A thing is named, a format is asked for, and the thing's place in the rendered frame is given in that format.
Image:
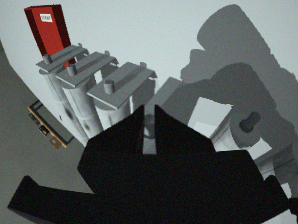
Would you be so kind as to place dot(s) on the red scrap tray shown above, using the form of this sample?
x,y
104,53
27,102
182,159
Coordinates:
x,y
44,28

